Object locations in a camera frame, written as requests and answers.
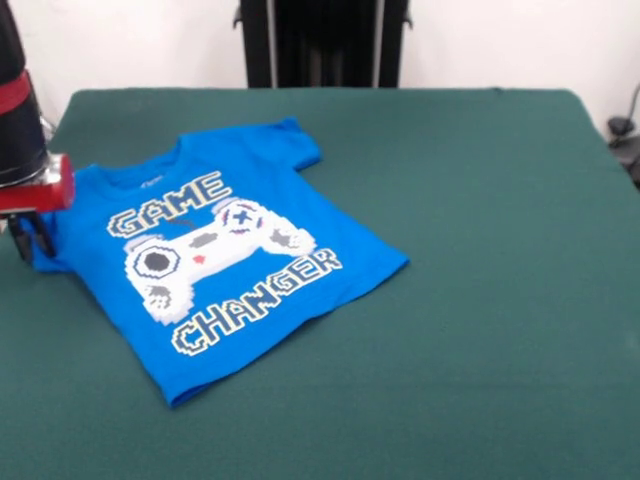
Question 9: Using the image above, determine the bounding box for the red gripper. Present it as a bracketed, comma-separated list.
[0, 152, 77, 264]

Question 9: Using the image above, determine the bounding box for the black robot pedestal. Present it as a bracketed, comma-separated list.
[233, 0, 414, 89]

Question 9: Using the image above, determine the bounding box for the blue printed t-shirt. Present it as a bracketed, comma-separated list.
[30, 117, 411, 409]

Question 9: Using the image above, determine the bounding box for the dark green table cloth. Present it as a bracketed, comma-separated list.
[0, 87, 640, 480]

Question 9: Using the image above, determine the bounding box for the black round adapter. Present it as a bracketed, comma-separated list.
[607, 115, 635, 137]

